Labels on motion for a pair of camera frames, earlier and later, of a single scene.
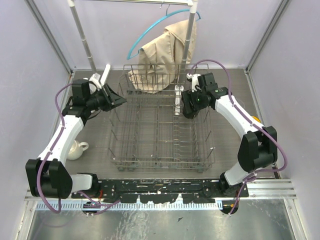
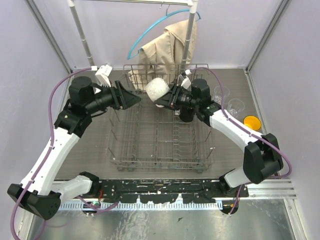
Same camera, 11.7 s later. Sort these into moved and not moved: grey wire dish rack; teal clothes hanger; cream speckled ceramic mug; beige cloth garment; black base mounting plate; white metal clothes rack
Moved: cream speckled ceramic mug
Not moved: grey wire dish rack; black base mounting plate; teal clothes hanger; white metal clothes rack; beige cloth garment
